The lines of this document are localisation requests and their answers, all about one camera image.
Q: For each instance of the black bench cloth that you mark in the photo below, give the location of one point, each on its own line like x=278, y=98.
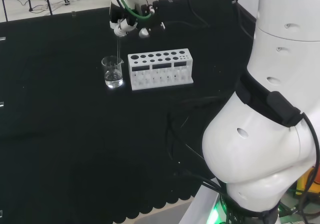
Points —
x=75, y=134

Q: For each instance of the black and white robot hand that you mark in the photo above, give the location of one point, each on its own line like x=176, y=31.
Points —
x=125, y=21

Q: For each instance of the clear glass rod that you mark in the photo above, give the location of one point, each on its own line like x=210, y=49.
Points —
x=118, y=49

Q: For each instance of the yellow stop button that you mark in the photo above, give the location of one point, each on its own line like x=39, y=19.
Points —
x=306, y=181

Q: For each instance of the clear glass beaker with water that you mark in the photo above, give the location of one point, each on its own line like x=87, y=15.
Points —
x=113, y=76

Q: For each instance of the white test tube rack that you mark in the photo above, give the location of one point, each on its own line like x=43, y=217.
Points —
x=160, y=71

